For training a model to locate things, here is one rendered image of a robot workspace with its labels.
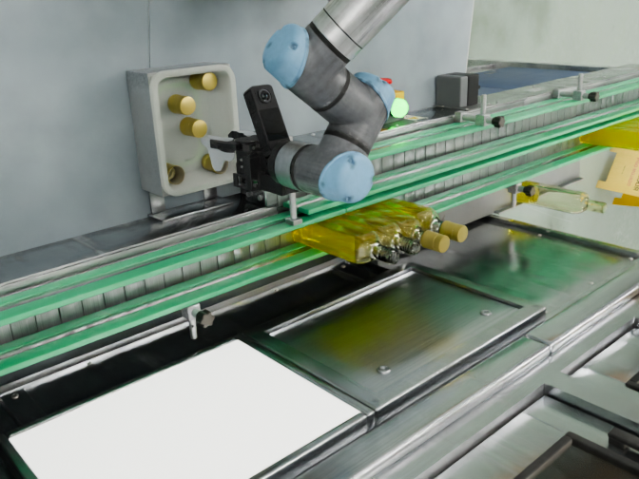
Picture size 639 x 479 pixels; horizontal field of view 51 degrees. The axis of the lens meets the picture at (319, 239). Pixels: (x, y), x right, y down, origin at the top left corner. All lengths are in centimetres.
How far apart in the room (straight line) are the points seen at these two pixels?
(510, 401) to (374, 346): 25
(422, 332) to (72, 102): 73
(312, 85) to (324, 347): 47
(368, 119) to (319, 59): 13
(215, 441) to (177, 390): 15
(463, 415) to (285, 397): 27
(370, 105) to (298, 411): 46
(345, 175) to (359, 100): 11
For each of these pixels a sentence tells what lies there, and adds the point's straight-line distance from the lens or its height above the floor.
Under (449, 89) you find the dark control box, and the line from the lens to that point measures 182.
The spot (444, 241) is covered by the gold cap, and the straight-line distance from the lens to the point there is 128.
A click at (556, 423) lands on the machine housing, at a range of 110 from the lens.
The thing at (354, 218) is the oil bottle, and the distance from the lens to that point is 133.
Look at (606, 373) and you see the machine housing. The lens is 125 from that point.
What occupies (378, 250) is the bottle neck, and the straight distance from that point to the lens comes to 122.
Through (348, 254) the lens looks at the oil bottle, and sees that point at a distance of 126.
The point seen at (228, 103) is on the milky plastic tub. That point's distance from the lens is 130.
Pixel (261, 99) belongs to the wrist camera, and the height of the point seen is 103.
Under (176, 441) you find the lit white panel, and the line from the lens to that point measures 99.
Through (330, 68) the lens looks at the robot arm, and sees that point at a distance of 93.
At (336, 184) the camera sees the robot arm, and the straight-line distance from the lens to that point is 95.
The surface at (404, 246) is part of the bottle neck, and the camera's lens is 125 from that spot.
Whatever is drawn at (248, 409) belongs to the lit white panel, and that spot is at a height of 118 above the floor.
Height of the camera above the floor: 189
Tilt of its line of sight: 45 degrees down
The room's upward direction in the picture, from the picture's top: 110 degrees clockwise
